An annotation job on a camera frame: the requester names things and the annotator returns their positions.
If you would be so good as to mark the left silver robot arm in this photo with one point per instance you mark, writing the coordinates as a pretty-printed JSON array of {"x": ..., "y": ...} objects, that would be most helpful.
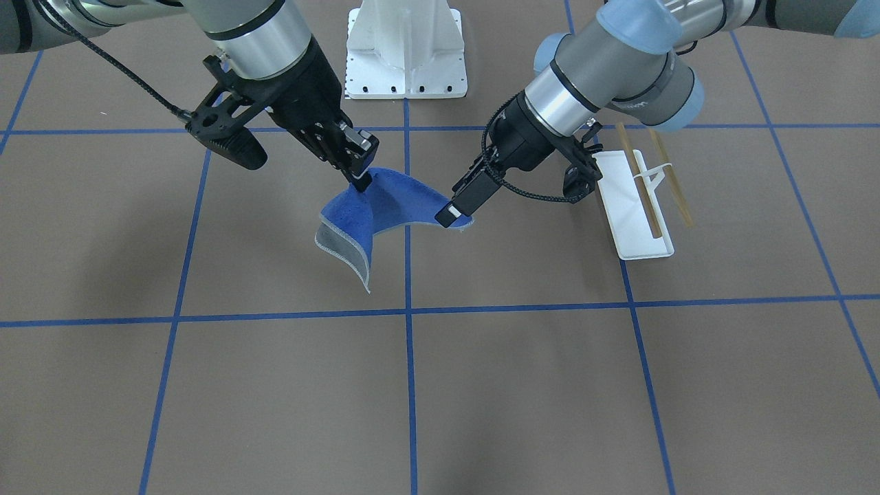
[{"x": 626, "y": 59}]

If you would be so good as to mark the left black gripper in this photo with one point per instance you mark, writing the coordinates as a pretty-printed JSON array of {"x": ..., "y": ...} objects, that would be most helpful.
[{"x": 520, "y": 142}]

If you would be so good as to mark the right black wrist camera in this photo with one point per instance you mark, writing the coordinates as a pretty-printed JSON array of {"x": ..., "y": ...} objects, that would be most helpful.
[{"x": 219, "y": 122}]

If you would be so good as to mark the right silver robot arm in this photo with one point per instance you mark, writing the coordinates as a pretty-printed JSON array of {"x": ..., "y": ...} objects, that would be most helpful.
[{"x": 266, "y": 60}]

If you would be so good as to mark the white pedestal column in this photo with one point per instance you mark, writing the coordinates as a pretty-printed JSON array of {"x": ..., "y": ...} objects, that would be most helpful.
[{"x": 405, "y": 49}]

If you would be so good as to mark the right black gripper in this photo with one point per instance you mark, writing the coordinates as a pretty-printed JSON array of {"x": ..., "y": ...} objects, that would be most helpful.
[{"x": 303, "y": 94}]

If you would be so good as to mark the blue grey towel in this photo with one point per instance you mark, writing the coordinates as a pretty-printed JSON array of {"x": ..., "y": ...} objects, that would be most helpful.
[{"x": 350, "y": 221}]

